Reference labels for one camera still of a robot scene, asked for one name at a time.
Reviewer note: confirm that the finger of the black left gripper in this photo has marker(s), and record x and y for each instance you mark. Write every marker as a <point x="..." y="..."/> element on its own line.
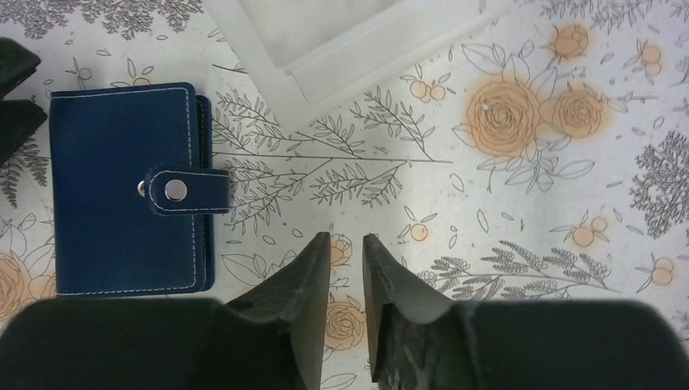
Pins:
<point x="19" y="120"/>
<point x="17" y="65"/>

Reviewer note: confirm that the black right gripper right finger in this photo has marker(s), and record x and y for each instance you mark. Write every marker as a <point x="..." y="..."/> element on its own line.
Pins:
<point x="420" y="339"/>

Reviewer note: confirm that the white plastic card box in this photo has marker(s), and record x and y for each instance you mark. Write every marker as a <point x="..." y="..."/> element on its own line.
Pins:
<point x="306" y="58"/>

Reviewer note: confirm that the blue leather card holder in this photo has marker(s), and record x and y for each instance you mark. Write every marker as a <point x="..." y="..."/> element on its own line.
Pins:
<point x="134" y="191"/>

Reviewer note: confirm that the floral tablecloth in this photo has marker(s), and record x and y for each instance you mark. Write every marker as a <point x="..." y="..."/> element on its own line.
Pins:
<point x="401" y="162"/>

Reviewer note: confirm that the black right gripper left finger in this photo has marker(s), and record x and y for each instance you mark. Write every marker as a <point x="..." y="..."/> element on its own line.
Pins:
<point x="271" y="337"/>

